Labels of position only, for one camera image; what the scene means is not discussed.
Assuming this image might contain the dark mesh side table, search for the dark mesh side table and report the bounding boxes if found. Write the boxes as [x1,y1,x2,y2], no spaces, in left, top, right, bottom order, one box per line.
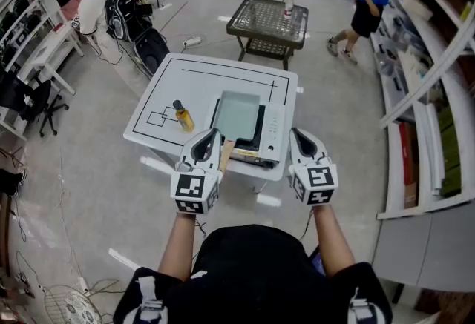
[226,0,309,71]

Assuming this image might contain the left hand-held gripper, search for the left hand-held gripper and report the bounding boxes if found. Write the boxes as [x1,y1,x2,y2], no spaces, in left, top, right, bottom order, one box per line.
[170,128,223,215]

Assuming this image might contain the white table with black lines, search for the white table with black lines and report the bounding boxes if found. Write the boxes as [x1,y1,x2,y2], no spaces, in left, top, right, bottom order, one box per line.
[122,52,299,182]

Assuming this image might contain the white shelving unit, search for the white shelving unit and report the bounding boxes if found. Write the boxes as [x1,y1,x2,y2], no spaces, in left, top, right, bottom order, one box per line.
[370,0,475,219]

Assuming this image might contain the wire stool patterned cushion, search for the wire stool patterned cushion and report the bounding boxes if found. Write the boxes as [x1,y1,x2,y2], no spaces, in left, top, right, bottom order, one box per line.
[44,284,103,324]

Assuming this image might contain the yellow oil bottle black cap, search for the yellow oil bottle black cap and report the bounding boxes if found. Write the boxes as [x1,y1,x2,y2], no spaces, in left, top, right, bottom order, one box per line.
[172,99,195,133]

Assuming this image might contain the black induction cooktop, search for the black induction cooktop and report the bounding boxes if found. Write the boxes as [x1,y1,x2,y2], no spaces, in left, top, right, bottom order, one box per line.
[203,94,286,170]

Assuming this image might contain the red flat box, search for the red flat box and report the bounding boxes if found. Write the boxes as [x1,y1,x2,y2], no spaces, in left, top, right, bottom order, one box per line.
[399,122,419,208]

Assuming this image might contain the grey cabinet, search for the grey cabinet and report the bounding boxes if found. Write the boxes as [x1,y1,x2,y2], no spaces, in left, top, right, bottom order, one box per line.
[370,203,475,294]

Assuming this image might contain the person's black shirt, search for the person's black shirt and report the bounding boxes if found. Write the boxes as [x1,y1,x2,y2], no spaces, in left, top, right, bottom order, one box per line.
[113,224,394,324]

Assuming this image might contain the white desk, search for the white desk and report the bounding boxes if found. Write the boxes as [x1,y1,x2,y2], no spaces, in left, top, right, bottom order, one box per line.
[27,24,85,96]

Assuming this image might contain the person's left forearm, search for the person's left forearm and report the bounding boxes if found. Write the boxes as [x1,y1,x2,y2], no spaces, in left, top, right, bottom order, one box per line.
[157,211,197,282]

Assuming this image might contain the person's right forearm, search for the person's right forearm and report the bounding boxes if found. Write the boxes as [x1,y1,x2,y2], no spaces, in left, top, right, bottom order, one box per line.
[312,203,356,277]

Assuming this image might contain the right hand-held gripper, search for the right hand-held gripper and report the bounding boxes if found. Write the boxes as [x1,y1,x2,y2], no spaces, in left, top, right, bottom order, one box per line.
[288,127,339,207]

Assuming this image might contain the black office chair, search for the black office chair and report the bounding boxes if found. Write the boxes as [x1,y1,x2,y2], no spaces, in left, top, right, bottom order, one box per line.
[20,79,71,138]

